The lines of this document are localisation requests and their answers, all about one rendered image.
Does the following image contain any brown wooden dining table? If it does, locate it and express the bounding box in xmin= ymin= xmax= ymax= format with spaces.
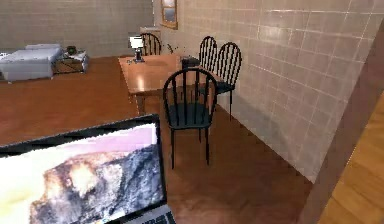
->
xmin=117 ymin=54 xmax=224 ymax=117

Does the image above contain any black open laptop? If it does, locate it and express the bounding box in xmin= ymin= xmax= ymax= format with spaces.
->
xmin=0 ymin=113 xmax=177 ymax=224

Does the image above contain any black spindle-back chair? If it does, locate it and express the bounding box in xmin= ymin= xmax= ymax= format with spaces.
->
xmin=162 ymin=67 xmax=219 ymax=170
xmin=198 ymin=35 xmax=218 ymax=73
xmin=198 ymin=41 xmax=243 ymax=122
xmin=139 ymin=32 xmax=163 ymax=57

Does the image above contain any black box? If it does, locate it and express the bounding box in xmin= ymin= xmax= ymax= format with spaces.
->
xmin=180 ymin=55 xmax=201 ymax=70

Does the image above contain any white table lamp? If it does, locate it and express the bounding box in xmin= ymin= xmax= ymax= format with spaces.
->
xmin=129 ymin=35 xmax=146 ymax=64

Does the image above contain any wood-framed window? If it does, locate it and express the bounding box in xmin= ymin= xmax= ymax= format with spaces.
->
xmin=160 ymin=0 xmax=179 ymax=31

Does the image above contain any glass-top side table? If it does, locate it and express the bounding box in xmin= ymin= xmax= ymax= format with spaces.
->
xmin=53 ymin=49 xmax=90 ymax=75

